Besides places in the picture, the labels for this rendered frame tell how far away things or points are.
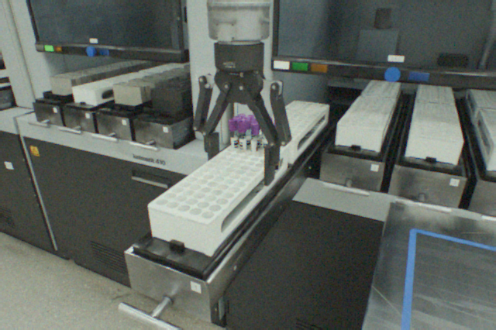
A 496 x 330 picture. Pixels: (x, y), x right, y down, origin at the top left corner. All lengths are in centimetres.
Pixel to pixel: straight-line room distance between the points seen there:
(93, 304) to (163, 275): 117
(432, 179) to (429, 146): 7
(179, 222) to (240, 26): 27
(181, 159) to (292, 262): 42
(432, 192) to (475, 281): 34
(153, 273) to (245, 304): 72
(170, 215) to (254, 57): 25
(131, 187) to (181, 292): 74
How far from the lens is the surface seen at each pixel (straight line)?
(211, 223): 44
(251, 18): 50
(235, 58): 51
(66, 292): 174
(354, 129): 80
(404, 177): 79
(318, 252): 94
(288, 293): 107
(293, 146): 70
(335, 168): 81
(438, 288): 47
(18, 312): 174
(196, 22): 97
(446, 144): 80
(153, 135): 103
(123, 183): 120
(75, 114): 124
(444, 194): 80
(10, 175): 176
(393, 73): 78
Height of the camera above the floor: 111
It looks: 26 degrees down
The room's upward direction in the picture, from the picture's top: straight up
